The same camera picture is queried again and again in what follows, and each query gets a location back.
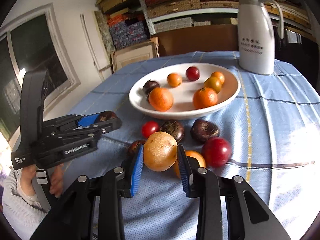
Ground white wooden strip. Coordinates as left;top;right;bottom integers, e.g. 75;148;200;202
80;14;113;81

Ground white thermos jug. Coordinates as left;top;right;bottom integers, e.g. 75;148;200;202
232;0;284;75

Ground large red plum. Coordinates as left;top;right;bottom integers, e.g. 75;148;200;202
201;137;232;168

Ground person's left hand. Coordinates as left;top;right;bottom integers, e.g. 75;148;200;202
20;164;64;201

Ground mottled grey panel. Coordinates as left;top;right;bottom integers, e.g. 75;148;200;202
94;11;115;54

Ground pale wooden frame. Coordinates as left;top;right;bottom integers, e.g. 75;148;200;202
111;37;160;73

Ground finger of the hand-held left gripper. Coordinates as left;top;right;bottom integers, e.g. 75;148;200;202
44;114;101;133
57;118;123;143

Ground large orange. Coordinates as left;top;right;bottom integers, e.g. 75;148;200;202
148;87;174;112
193;87;218;110
174;150;207;179

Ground person's left forearm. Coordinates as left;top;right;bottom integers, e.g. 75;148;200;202
1;170;50;238

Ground stack of blue patterned boxes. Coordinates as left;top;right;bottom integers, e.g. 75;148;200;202
109;21;150;50

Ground white metal shelf rack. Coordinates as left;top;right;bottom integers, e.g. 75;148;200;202
132;0;315;34

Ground white ceramic plate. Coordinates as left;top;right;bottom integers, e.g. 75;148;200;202
129;63;241;120

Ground small orange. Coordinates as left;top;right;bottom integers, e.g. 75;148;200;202
167;73;183;88
211;71;225;84

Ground yellow passion fruit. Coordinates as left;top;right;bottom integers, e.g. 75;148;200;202
143;131;178;172

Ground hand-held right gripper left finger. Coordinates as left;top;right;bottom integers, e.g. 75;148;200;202
30;144;144;240

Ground blue plaid tablecloth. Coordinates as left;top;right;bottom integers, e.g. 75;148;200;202
54;51;320;240

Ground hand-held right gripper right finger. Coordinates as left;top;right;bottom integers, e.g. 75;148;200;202
177;144;290;240

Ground small red tomato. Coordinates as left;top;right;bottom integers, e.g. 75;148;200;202
141;121;160;139

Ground white framed window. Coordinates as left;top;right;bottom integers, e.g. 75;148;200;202
0;2;81;140

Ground brown cardboard box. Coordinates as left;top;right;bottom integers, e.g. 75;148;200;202
157;25;239;57

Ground greenish orange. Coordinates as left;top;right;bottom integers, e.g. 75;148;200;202
204;77;222;93

